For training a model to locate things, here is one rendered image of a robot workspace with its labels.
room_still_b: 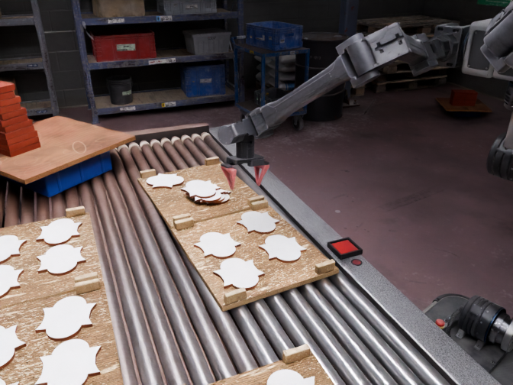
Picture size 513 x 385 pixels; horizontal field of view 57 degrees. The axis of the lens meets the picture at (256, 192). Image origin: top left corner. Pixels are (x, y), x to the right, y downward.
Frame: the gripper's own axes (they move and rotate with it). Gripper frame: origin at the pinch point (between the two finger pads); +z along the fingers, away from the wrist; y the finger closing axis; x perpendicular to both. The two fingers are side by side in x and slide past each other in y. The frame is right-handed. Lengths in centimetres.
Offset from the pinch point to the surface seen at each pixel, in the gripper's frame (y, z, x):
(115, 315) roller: 48, 22, 19
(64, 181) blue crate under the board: 44, 6, -56
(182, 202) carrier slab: 12.2, 9.8, -22.6
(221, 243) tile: 13.2, 13.9, 8.7
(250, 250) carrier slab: 7.2, 15.1, 14.9
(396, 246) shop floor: -156, 80, -69
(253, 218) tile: -2.2, 11.2, 1.8
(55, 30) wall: -31, -63, -483
